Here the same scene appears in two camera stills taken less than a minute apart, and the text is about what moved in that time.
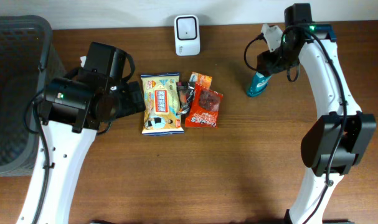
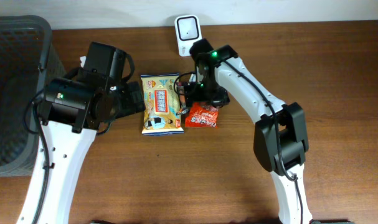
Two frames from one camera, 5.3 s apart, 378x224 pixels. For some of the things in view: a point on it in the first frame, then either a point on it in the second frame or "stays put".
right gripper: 264,61 → 194,92
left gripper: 132,98 stays put
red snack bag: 204,109 stays put
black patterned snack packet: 185,92 stays put
